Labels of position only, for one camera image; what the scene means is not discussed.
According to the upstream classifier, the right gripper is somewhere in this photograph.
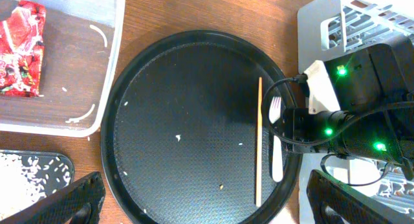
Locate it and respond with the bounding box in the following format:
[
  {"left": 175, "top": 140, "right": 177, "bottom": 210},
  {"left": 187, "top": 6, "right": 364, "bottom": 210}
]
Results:
[{"left": 281, "top": 108, "right": 413, "bottom": 224}]

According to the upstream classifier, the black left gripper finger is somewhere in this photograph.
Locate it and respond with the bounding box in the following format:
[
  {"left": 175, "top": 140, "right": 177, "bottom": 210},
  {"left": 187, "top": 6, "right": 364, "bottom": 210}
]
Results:
[{"left": 1, "top": 172, "right": 105, "bottom": 223}]

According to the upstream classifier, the cooked rice pile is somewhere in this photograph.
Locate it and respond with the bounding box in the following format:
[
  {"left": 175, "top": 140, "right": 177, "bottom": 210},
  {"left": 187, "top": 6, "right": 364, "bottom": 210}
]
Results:
[{"left": 0, "top": 152, "right": 72, "bottom": 218}]

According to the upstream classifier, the white plastic fork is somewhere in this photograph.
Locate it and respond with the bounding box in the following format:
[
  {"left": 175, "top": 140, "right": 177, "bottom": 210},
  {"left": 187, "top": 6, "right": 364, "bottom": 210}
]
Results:
[{"left": 268, "top": 96, "right": 283, "bottom": 182}]

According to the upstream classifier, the red strawberry snack wrapper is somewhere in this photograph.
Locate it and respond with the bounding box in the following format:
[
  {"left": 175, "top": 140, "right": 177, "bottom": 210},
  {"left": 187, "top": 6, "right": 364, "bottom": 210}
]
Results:
[{"left": 1, "top": 0, "right": 47, "bottom": 97}]

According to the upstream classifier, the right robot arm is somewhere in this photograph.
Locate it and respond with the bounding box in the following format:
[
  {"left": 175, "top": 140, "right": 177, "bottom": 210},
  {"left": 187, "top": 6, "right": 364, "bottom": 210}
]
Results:
[{"left": 272, "top": 36, "right": 413, "bottom": 223}]

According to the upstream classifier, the clear plastic waste bin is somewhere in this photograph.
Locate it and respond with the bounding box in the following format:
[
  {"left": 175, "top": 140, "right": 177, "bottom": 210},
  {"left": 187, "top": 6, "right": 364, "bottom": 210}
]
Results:
[{"left": 1, "top": 0, "right": 125, "bottom": 137}]

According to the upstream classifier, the grey dishwasher rack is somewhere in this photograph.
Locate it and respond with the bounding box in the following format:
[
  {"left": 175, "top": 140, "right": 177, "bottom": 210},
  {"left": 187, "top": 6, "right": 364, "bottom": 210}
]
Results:
[{"left": 298, "top": 0, "right": 413, "bottom": 210}]

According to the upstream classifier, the black rectangular tray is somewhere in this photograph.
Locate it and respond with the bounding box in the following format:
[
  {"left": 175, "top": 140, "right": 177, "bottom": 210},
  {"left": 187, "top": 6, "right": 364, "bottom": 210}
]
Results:
[{"left": 0, "top": 149, "right": 76, "bottom": 218}]

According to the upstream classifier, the round black serving tray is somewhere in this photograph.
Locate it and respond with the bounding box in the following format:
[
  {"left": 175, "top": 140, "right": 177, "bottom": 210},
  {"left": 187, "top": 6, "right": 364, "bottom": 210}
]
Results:
[{"left": 100, "top": 30, "right": 301, "bottom": 223}]

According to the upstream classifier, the wooden chopstick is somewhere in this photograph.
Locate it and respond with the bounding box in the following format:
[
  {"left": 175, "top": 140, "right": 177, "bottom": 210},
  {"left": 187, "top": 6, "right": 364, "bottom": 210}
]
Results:
[{"left": 255, "top": 77, "right": 263, "bottom": 207}]

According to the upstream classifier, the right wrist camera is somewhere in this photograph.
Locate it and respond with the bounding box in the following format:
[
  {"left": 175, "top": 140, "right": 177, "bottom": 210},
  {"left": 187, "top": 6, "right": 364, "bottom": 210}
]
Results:
[{"left": 304, "top": 60, "right": 340, "bottom": 115}]

